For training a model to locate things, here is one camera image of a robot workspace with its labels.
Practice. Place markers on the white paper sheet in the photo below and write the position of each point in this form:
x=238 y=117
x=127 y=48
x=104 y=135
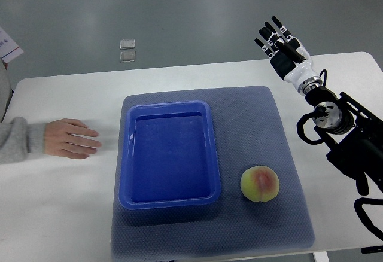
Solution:
x=9 y=49

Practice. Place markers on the grey knit sleeve forearm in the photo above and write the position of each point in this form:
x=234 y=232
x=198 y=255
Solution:
x=19 y=138

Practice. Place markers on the yellow red peach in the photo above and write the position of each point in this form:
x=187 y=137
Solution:
x=259 y=184

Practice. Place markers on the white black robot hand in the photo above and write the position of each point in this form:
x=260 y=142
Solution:
x=288 y=57

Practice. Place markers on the upper silver floor plate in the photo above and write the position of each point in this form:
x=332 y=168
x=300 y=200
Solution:
x=127 y=44

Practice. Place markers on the blue grey mesh mat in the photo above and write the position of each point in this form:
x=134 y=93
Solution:
x=248 y=132

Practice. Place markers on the blue plastic tray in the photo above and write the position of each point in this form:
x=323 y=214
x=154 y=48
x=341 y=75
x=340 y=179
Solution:
x=169 y=157

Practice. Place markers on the bare human hand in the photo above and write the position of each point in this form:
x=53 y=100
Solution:
x=70 y=138

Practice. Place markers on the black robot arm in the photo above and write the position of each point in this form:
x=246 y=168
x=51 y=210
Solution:
x=353 y=135

